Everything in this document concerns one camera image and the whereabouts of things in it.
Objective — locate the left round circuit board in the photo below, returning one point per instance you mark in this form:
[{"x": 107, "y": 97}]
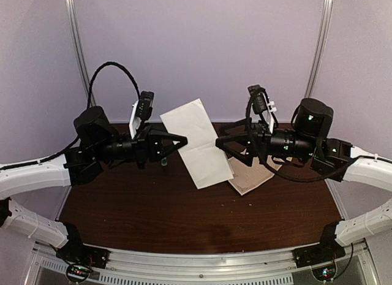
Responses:
[{"x": 77, "y": 273}]

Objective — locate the left aluminium frame post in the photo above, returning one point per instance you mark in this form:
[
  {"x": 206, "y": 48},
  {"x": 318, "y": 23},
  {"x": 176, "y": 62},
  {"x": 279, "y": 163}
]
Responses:
[{"x": 77, "y": 44}]

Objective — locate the right aluminium frame post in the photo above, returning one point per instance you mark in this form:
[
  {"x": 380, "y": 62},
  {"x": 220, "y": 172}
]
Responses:
[{"x": 324, "y": 27}]

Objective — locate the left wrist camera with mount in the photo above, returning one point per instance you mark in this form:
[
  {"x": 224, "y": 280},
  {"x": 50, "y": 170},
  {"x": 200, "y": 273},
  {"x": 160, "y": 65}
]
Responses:
[{"x": 141, "y": 112}]

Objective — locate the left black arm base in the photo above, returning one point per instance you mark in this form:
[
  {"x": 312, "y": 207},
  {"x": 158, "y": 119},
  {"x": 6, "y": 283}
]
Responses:
[{"x": 75, "y": 251}]

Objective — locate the right round circuit board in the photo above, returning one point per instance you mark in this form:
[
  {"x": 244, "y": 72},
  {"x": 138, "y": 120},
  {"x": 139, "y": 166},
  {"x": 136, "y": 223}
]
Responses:
[{"x": 324, "y": 273}]

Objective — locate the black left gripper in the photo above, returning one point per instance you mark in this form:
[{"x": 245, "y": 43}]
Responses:
[{"x": 148, "y": 146}]

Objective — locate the front aluminium slotted rail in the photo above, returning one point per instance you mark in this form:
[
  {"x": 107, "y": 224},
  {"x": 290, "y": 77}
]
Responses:
[{"x": 276, "y": 266}]

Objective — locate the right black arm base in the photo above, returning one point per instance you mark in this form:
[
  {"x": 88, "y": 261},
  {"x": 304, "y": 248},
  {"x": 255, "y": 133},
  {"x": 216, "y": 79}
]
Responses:
[{"x": 326, "y": 250}]

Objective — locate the ornate letter sheet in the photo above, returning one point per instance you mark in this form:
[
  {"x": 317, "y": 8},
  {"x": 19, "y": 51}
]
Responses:
[
  {"x": 207, "y": 164},
  {"x": 245, "y": 178}
]

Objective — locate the round circuit board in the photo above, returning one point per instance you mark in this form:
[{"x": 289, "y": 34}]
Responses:
[
  {"x": 324, "y": 273},
  {"x": 77, "y": 273}
]

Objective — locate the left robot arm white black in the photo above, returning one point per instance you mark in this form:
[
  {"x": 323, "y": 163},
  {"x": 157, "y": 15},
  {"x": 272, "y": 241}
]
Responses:
[{"x": 100, "y": 143}]

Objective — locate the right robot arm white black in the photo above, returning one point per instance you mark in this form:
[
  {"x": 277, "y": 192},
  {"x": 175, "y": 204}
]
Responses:
[{"x": 306, "y": 141}]

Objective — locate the aluminium frame post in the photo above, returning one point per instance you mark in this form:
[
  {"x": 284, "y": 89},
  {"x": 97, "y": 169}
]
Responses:
[
  {"x": 324, "y": 27},
  {"x": 77, "y": 44}
]

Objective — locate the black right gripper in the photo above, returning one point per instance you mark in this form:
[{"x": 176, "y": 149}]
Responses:
[{"x": 242, "y": 139}]

